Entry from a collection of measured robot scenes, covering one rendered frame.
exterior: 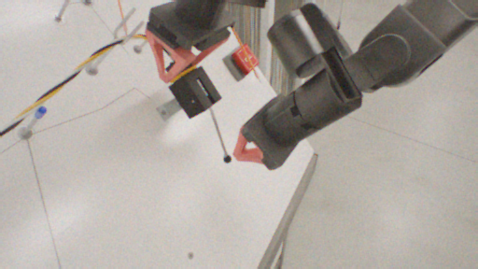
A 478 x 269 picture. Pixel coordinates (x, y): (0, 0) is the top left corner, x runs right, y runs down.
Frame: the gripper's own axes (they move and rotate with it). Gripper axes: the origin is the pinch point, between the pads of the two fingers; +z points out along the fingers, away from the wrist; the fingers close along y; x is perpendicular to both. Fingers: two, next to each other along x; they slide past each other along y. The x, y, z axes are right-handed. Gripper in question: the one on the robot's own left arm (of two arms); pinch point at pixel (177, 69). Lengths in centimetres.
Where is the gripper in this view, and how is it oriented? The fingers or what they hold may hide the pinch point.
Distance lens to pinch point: 46.6
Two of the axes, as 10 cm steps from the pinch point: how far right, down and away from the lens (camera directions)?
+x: 7.7, 6.3, -1.0
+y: -5.0, 5.0, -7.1
